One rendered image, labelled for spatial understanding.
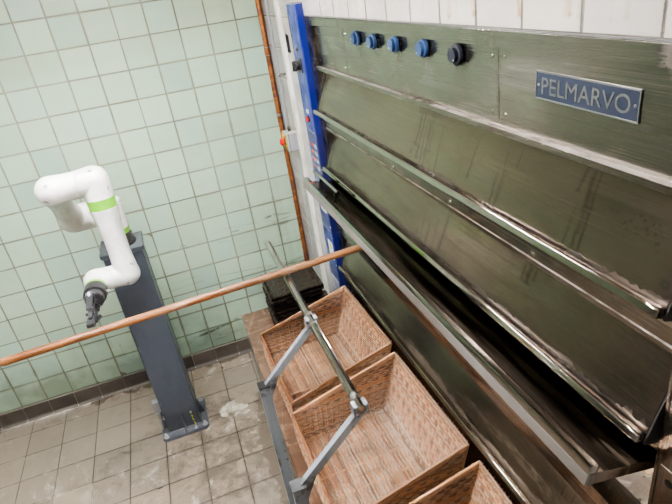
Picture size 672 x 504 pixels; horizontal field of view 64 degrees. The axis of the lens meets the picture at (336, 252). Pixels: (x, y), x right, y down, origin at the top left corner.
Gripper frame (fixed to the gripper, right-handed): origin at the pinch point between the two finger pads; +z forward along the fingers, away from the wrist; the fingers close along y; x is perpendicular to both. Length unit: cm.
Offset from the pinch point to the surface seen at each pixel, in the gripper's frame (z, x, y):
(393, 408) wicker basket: 40, -103, 56
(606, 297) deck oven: 133, -114, -46
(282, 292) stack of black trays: -43, -80, 37
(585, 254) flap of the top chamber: 129, -112, -54
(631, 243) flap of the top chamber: 137, -114, -59
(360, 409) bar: 88, -77, 3
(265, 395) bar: 40, -55, 28
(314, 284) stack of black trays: -42, -97, 37
